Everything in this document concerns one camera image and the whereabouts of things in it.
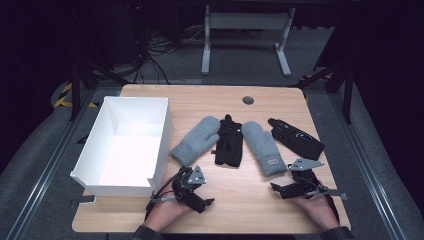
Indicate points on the grey round table grommet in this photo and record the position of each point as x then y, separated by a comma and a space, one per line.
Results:
248, 100

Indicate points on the plain grey mitten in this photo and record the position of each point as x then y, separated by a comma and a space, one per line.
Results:
196, 140

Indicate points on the black metal stand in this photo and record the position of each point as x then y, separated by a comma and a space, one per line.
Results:
348, 93
76, 86

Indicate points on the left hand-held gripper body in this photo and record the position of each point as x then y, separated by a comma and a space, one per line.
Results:
190, 186

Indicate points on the white rectangular box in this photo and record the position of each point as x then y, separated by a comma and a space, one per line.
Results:
128, 160

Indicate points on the person's right hand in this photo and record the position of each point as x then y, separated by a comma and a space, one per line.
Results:
316, 210

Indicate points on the yellow black hazard tape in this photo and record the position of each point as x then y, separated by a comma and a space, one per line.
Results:
63, 100

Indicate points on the grey mitten with label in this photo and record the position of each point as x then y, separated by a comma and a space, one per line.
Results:
263, 146

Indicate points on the white metal table frame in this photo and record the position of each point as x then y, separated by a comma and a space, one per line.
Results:
246, 20

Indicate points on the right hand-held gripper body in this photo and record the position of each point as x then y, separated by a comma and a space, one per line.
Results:
305, 181

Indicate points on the black glove with white print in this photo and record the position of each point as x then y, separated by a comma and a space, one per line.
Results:
296, 140

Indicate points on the black glove with small tab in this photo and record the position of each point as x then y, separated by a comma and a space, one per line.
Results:
230, 143

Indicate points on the metal floor rail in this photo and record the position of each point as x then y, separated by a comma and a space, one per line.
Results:
50, 166
366, 166

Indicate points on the grey table edge bracket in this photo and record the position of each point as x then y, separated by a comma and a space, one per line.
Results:
82, 200

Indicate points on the person's left hand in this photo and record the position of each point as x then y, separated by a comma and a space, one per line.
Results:
165, 213

